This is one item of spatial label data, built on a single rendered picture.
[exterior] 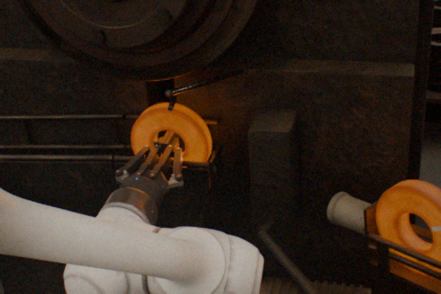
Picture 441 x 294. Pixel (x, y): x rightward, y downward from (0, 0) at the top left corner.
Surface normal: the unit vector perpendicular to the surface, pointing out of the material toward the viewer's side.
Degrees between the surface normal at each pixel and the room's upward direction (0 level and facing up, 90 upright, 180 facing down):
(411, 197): 90
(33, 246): 104
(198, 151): 90
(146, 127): 90
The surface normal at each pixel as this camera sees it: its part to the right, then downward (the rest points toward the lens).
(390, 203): -0.76, 0.33
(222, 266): 0.47, -0.17
